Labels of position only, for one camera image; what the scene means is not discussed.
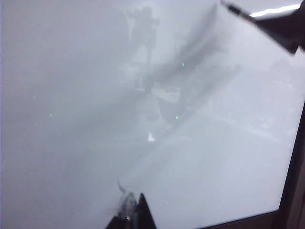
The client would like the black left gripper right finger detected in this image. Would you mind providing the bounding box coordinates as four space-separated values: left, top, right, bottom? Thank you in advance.
133 192 157 229

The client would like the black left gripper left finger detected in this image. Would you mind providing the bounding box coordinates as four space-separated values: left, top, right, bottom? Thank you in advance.
104 190 138 229

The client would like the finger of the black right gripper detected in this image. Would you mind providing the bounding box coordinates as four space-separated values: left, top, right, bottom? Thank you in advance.
247 13 301 56
234 0 305 12

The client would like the white marker pen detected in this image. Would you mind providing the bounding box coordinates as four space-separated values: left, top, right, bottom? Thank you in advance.
220 0 254 20

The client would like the white whiteboard with black frame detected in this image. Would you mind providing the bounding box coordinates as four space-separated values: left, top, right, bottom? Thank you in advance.
0 0 305 229

